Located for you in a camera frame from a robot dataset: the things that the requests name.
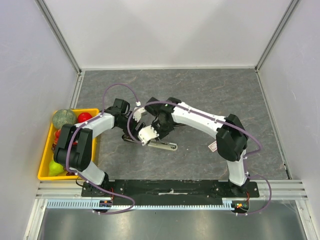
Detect green striped melon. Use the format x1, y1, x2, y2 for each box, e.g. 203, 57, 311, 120
52, 109, 77, 129

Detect red white staple box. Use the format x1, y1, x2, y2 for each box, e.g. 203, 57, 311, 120
208, 141, 218, 153

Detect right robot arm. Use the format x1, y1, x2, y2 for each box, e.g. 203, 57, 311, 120
138, 97, 250, 197

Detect green pear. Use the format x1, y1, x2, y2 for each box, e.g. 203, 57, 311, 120
48, 160, 65, 177

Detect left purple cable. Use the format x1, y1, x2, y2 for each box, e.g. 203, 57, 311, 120
66, 83, 141, 216

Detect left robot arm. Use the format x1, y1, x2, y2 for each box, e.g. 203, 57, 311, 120
53, 98, 146, 197

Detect yellow plastic bin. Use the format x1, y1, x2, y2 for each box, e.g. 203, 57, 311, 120
37, 108, 100, 181

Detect grey cable duct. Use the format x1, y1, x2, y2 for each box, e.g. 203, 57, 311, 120
46, 199, 240, 211

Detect silver and black stapler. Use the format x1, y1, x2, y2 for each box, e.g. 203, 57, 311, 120
121, 134, 178, 151

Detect red apple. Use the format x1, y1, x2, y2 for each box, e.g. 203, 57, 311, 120
77, 112, 93, 123

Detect red cherry tomato cluster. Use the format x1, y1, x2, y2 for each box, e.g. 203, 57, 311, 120
53, 129, 61, 145

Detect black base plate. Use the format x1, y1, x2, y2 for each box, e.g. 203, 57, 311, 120
81, 179, 260, 198

